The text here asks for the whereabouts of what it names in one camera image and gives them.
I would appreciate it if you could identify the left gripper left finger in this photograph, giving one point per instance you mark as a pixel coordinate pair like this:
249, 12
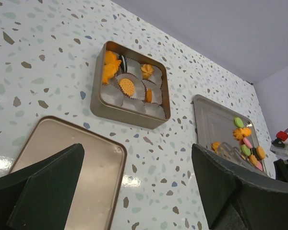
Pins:
39, 196

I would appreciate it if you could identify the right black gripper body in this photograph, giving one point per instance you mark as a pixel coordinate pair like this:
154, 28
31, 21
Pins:
281, 167

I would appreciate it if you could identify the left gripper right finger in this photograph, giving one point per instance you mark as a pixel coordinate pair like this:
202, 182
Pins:
235, 198

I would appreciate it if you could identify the metal tongs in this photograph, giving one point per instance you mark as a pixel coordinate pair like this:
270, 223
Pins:
232, 154

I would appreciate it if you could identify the gold tin lid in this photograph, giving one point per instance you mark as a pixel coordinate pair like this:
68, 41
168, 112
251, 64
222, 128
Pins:
98, 187

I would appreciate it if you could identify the orange swirl cookie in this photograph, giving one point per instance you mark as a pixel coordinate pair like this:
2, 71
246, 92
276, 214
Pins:
147, 70

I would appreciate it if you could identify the black sandwich cookie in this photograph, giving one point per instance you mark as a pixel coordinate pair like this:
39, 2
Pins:
123, 64

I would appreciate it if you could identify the pink macaron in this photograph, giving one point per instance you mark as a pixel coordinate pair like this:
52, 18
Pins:
247, 143

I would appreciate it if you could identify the orange flower cookie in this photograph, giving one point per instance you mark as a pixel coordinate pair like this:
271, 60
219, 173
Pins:
215, 146

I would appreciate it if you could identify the green macaron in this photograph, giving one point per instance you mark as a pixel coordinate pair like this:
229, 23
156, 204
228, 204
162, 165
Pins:
238, 122

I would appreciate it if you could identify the silver metal tray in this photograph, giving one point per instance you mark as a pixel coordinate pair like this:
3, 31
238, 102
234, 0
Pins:
215, 122

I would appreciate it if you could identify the gold cookie tin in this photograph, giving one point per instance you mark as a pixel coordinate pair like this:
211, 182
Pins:
109, 101

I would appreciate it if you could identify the orange sandwich cookie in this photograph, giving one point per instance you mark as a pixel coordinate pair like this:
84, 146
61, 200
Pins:
149, 95

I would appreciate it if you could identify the orange round cookie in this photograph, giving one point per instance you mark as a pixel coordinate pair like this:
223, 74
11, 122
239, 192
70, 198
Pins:
127, 86

